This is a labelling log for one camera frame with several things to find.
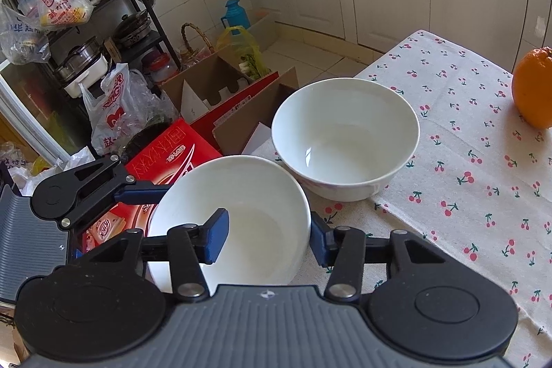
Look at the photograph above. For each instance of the yellow plastic bag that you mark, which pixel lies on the yellow plastic bag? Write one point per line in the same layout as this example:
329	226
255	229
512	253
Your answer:
235	44

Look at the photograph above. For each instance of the wicker basket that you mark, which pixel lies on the wicker basket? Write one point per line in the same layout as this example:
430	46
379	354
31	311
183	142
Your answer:
194	56

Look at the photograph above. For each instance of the stacked steel steamer pots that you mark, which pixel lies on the stacked steel steamer pots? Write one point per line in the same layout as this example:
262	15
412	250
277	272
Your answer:
80	57

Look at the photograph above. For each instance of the black electric pot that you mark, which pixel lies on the black electric pot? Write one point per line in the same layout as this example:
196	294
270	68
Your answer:
131	31

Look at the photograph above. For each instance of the white bowl with pink pattern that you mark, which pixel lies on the white bowl with pink pattern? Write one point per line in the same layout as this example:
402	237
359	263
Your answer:
345	144

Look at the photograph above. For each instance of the plain brown cardboard box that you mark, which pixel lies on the plain brown cardboard box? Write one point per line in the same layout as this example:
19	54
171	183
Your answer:
263	27

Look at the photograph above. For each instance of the bumpy-topped orange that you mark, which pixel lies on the bumpy-topped orange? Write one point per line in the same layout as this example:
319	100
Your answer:
534	87

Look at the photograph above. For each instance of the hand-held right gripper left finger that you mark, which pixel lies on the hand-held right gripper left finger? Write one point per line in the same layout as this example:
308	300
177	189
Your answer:
218	234

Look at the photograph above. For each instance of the divided cardboard box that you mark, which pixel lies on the divided cardboard box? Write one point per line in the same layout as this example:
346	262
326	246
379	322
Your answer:
258	100

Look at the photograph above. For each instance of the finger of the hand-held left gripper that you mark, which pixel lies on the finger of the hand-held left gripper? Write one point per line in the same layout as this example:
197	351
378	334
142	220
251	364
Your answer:
142	194

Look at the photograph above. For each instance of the red printed carton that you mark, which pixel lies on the red printed carton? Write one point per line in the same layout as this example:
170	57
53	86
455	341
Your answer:
172	152

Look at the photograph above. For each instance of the cherry-print tablecloth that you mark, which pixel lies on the cherry-print tablecloth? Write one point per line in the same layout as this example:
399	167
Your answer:
474	178

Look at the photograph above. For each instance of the red-lidded jar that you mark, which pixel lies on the red-lidded jar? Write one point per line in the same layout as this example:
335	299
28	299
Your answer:
163	68

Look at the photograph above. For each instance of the white bag with red print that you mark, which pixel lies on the white bag with red print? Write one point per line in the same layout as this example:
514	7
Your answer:
112	109

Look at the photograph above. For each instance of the teal thermos jug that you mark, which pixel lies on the teal thermos jug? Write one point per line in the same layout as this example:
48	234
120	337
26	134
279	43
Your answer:
235	14

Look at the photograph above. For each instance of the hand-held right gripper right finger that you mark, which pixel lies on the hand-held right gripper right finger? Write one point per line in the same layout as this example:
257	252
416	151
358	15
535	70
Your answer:
321	241

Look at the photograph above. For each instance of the large white bowl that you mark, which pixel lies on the large white bowl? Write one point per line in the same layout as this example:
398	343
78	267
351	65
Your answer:
258	230

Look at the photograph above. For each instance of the clear bag with blue print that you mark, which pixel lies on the clear bag with blue print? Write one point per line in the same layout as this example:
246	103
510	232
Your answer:
21	36

